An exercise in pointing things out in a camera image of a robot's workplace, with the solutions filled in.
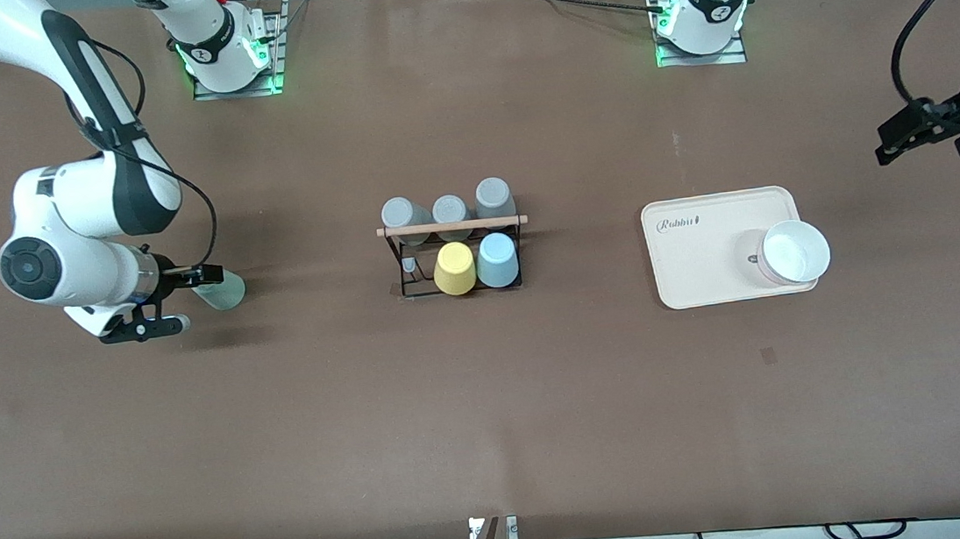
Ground pale green cup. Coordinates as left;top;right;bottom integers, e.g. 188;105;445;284
192;270;249;315

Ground light blue cup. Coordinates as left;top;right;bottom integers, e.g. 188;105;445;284
473;230;523;292

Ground white bowl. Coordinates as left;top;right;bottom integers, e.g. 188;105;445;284
751;216;835;290

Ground grey cup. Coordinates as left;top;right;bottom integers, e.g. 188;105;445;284
430;192;474;244
379;194;436;250
473;174;519;232

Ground beige plastic tray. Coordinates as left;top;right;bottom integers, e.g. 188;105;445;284
639;181;822;314

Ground yellow cup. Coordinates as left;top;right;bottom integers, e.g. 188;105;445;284
430;240;480;298

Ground brown table cover mat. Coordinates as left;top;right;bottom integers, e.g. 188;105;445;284
0;0;960;539

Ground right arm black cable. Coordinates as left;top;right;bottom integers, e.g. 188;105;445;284
61;24;223;282

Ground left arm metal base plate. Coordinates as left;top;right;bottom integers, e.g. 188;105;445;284
650;0;749;72

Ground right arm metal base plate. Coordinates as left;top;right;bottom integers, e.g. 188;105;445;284
184;0;292;104

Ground black wire cup rack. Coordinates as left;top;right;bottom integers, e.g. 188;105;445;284
376;212;536;306

